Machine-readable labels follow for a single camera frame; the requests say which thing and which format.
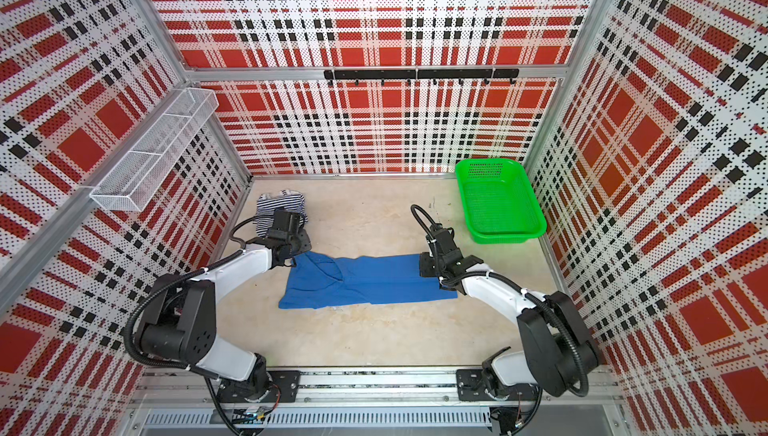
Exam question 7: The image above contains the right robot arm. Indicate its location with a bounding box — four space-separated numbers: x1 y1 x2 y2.
419 223 603 400

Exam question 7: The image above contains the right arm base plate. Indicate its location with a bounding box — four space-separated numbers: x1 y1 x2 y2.
456 368 537 402

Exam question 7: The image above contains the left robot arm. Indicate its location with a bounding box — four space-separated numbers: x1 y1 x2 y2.
123 207 311 382

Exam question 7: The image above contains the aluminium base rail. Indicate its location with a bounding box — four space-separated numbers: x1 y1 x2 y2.
117 366 632 435

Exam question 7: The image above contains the black hook rail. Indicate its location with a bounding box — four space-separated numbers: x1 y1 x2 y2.
323 68 520 84

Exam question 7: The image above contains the blue white striped tank top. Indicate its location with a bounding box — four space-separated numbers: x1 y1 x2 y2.
255 189 308 237

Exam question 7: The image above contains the green plastic basket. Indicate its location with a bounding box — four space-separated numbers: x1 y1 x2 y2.
455 158 547 244

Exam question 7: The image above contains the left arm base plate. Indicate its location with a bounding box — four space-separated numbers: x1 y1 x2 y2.
216 370 301 404

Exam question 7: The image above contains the white wire mesh shelf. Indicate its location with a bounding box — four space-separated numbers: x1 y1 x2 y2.
90 88 218 212

